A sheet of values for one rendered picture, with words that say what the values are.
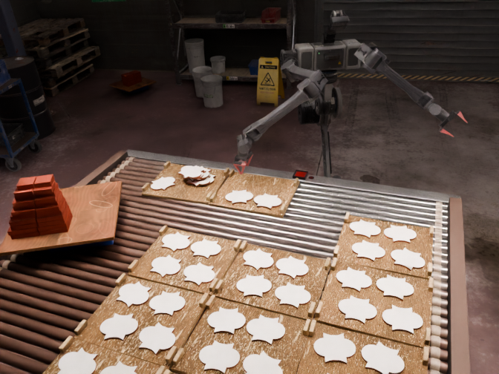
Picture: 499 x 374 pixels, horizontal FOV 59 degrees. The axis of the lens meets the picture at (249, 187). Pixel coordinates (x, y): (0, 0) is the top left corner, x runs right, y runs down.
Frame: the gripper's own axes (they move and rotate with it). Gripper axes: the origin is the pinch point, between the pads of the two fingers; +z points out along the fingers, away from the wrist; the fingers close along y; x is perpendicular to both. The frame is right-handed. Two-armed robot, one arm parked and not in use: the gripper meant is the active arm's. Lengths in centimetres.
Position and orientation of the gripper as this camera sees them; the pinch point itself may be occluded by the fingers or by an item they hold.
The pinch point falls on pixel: (243, 168)
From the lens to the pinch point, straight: 250.4
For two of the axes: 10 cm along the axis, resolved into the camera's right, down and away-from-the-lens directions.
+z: 0.5, 8.5, 5.3
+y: 3.4, -5.1, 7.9
